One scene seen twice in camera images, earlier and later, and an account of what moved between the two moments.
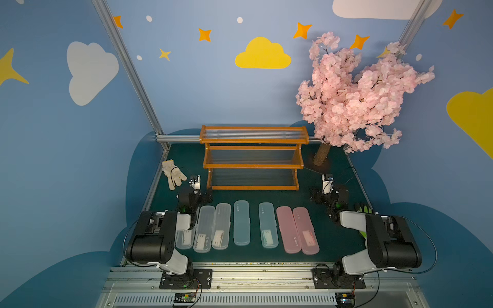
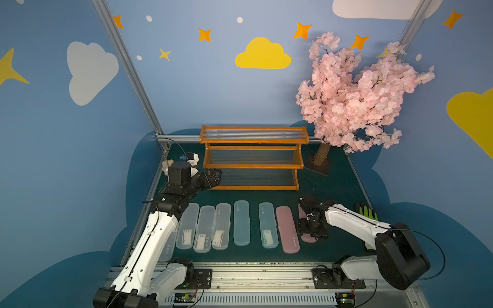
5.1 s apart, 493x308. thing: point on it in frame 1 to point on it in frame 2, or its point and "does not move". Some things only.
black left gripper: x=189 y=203 to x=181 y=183
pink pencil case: x=289 y=232 does not move
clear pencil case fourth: x=221 y=228 does not move
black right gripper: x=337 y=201 to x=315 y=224
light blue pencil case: x=241 y=222 does not move
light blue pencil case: x=268 y=223 does not move
